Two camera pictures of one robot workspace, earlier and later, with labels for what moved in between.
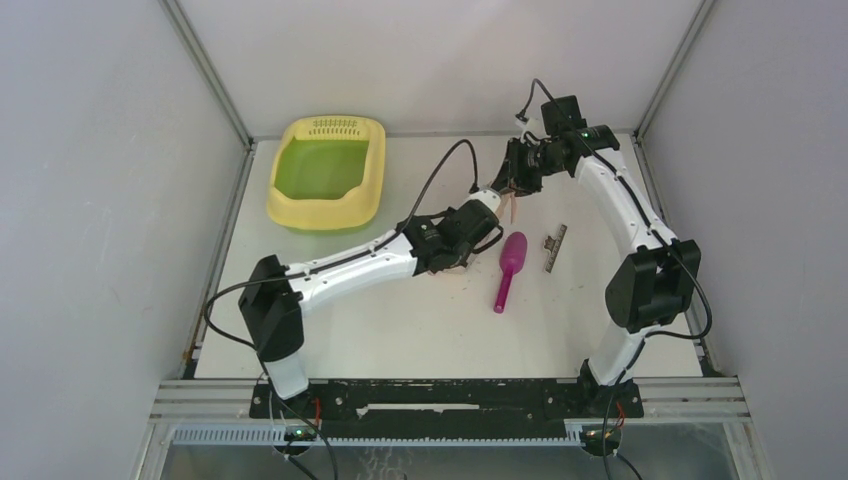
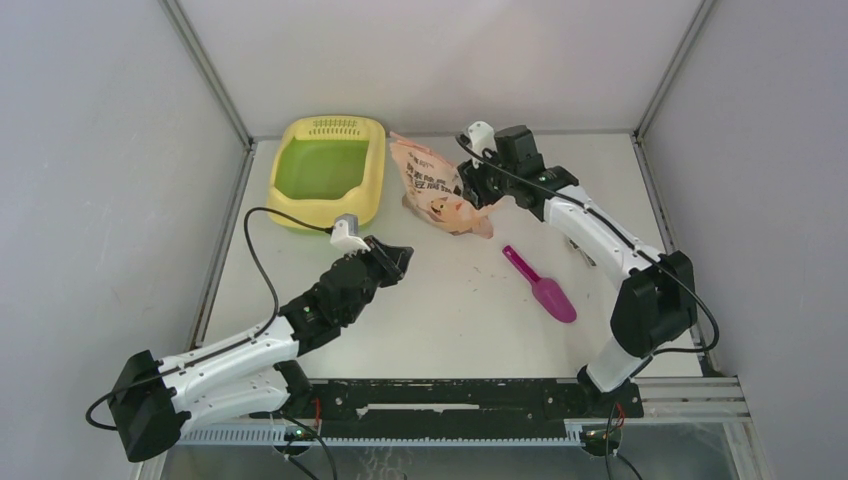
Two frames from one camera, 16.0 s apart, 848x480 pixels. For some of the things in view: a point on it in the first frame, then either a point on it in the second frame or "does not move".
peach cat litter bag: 507,197 → 431,192
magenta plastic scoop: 513,257 → 546,291
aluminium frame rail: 669,398 does not move
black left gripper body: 459,256 → 372,280
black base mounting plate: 531,409 does not move
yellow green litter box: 327,173 does not move
